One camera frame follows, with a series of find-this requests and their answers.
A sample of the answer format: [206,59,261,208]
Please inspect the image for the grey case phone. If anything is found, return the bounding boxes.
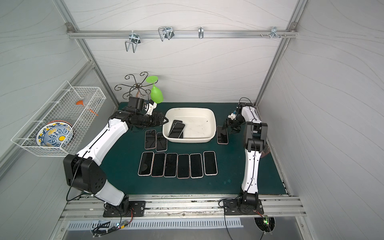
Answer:
[168,120,185,139]

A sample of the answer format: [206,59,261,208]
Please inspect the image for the black phone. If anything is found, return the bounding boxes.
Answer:
[217,126,229,145]
[145,130,157,150]

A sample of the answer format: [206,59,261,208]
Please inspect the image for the pale green case phone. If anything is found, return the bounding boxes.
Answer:
[156,132,168,152]

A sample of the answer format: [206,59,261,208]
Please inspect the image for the white plastic storage box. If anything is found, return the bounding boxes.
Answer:
[162,108,217,144]

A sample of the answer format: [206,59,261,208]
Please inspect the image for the light pink case phone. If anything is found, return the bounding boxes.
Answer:
[138,152,154,177]

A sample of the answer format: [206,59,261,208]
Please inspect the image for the dark pink case phone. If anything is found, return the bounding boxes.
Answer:
[203,151,218,176]

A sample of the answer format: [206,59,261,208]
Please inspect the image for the mint green case phone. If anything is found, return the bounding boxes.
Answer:
[164,153,178,178]

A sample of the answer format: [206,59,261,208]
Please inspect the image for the rose case phone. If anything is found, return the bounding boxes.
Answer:
[151,153,166,177]

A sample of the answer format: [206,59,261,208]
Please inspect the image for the cream case phone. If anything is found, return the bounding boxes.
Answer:
[190,153,204,179]

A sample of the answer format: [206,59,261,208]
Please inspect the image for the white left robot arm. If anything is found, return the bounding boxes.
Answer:
[63,110,169,207]

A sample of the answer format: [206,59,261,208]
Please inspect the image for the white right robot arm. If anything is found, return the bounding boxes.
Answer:
[225,102,268,209]

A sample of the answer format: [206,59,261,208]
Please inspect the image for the green plastic wine glass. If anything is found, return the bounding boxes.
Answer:
[146,76,164,104]

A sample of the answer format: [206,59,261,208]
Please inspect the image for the black metal cup stand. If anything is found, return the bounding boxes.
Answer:
[114,72,159,100]

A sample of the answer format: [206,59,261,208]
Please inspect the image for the orange plastic funnel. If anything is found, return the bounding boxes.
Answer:
[76,100,98,116]

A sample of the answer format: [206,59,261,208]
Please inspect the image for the left metal hook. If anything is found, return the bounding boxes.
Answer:
[125,31,141,53]

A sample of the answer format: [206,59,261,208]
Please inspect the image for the metal hook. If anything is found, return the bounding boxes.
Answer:
[158,27,175,42]
[125,31,141,53]

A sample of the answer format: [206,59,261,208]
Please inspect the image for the blue yellow patterned plate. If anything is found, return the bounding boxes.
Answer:
[36,121,74,148]

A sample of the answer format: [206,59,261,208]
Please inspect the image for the middle metal hook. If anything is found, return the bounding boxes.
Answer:
[158,27,175,42]

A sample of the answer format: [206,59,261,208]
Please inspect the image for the white vent strip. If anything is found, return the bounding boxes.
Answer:
[66,218,244,231]

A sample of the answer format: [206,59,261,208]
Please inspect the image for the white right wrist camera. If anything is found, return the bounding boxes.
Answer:
[228,111,238,121]

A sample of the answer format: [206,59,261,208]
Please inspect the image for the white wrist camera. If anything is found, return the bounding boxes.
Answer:
[146,100,157,116]
[228,111,238,121]

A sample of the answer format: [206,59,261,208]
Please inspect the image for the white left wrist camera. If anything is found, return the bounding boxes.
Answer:
[146,100,157,116]

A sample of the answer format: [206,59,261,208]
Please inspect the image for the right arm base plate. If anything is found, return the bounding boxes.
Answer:
[219,199,264,216]

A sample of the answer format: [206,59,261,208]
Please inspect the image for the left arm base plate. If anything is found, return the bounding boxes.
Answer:
[103,201,146,218]

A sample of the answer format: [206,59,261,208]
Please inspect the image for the white wire wall basket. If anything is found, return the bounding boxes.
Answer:
[11,82,106,157]

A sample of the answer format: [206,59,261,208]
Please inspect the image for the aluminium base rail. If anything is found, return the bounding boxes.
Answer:
[59,194,307,221]

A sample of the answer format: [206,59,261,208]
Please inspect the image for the small metal bracket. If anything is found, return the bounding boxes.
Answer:
[198,27,204,39]

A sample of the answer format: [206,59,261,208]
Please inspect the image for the right metal bracket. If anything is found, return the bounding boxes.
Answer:
[260,27,287,39]

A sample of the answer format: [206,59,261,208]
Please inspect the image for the aluminium top rail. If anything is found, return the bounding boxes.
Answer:
[67,29,299,40]

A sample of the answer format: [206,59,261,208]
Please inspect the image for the red black wire bundle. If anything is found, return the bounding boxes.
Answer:
[91,206,135,238]

